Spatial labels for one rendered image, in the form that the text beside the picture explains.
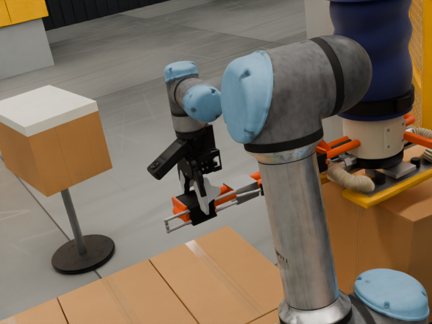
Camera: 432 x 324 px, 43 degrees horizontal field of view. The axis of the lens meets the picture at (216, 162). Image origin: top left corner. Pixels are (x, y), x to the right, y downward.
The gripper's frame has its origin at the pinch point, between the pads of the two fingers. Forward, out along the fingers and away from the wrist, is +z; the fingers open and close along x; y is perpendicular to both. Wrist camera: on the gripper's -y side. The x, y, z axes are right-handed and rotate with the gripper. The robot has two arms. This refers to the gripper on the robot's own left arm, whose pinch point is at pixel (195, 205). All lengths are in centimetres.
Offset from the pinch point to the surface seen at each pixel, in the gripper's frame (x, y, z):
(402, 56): -9, 61, -24
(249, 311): 26, 25, 66
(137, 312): 53, -7, 67
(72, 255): 192, -3, 119
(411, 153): 14, 93, 23
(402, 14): -9, 62, -35
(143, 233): 189, 44, 121
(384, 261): -12, 53, 36
